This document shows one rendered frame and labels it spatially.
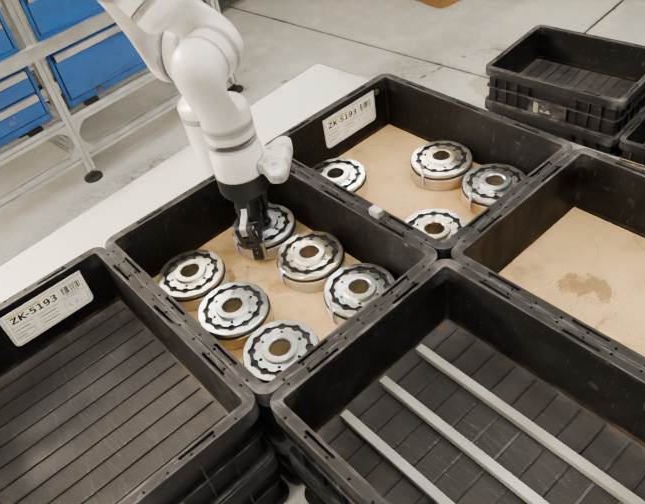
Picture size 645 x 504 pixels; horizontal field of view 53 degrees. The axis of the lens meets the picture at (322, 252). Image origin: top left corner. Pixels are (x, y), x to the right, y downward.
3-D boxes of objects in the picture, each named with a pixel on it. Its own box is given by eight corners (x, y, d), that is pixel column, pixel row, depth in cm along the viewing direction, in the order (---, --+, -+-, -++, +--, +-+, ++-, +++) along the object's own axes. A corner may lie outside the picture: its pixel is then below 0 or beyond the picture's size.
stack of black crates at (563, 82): (479, 191, 211) (482, 66, 181) (528, 146, 225) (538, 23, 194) (596, 237, 188) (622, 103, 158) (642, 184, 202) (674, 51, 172)
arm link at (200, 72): (237, 162, 83) (264, 125, 89) (206, 52, 73) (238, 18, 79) (191, 158, 86) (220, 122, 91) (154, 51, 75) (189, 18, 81)
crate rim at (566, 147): (261, 158, 108) (258, 146, 107) (385, 82, 120) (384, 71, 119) (444, 266, 84) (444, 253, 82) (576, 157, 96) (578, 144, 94)
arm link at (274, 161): (288, 184, 87) (279, 146, 83) (208, 190, 89) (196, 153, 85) (294, 145, 94) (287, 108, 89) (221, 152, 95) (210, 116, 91)
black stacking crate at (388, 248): (130, 296, 103) (103, 245, 95) (272, 203, 115) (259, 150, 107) (283, 454, 78) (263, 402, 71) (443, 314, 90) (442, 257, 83)
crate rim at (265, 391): (106, 253, 96) (100, 242, 94) (261, 158, 108) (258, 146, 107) (267, 412, 72) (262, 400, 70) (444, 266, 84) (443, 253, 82)
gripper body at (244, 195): (219, 149, 95) (234, 198, 101) (207, 184, 89) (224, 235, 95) (268, 145, 93) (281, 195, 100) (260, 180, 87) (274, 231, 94)
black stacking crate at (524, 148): (274, 202, 115) (260, 149, 107) (389, 126, 127) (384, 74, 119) (445, 313, 91) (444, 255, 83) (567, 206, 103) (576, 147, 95)
